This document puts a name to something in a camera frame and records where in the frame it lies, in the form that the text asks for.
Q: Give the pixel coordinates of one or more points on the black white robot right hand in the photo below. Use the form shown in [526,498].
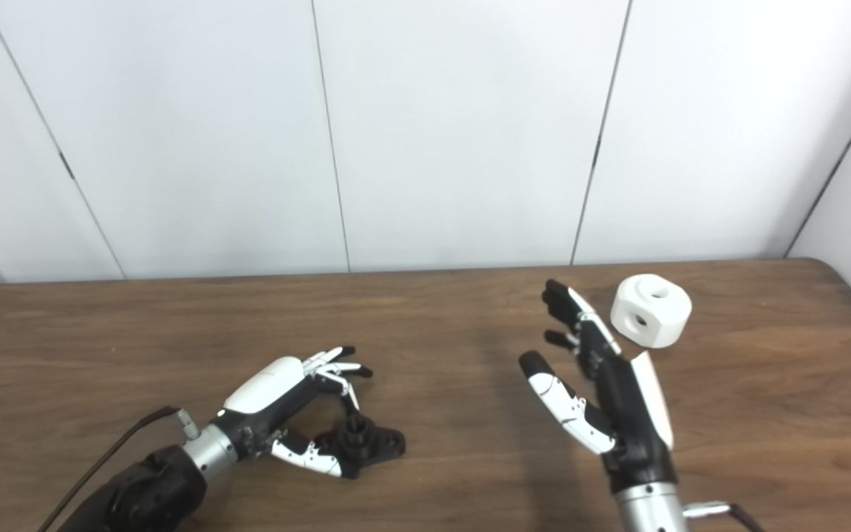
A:
[629,414]

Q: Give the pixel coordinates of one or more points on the black white robot left hand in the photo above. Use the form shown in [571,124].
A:
[267,388]

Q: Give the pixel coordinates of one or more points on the round white plastic piece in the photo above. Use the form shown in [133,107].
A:
[665,318]

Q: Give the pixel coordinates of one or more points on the black flanged holder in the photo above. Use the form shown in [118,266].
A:
[377,445]

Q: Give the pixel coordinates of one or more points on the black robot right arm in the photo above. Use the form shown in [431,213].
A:
[647,510]

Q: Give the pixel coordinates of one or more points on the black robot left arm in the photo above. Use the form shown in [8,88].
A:
[145,495]

